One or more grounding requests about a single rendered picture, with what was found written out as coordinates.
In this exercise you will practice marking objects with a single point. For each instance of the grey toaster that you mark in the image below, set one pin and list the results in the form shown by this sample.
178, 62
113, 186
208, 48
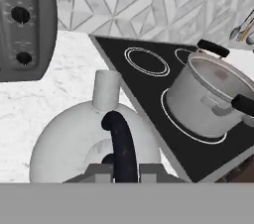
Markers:
46, 20

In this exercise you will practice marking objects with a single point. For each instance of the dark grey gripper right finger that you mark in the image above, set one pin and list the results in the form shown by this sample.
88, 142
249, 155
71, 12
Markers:
150, 171

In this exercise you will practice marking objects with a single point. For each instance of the grey hanging ladle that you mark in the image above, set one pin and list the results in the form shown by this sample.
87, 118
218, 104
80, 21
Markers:
250, 39

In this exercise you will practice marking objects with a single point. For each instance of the black glass hob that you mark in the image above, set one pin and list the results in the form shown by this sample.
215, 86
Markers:
142, 86

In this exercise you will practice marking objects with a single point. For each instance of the wooden hanging spoon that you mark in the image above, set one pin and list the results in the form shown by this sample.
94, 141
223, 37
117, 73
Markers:
245, 31

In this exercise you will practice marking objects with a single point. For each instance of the black toaster knob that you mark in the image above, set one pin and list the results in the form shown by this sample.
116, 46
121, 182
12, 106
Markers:
20, 15
24, 58

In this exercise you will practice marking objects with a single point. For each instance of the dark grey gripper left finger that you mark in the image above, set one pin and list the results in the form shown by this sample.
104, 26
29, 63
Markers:
99, 171

